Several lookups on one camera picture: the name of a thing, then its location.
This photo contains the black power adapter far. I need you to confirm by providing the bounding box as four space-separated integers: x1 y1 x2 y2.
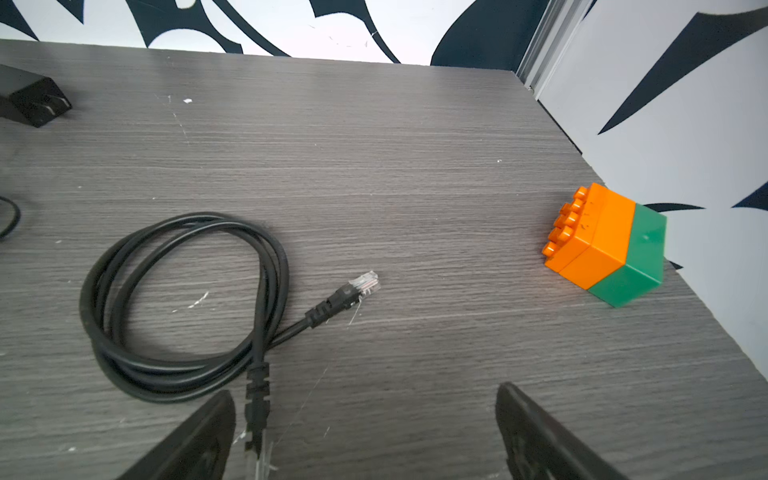
1 65 72 128

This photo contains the orange and green toy brick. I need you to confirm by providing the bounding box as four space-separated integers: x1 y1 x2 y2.
542 183 667 308

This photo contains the coiled black ethernet cable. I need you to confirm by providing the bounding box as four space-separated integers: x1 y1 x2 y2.
79 211 382 475

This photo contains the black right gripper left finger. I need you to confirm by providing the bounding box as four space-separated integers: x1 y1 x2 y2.
119 390 236 480

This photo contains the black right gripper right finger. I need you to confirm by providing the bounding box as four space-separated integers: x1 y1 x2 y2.
495 382 625 480

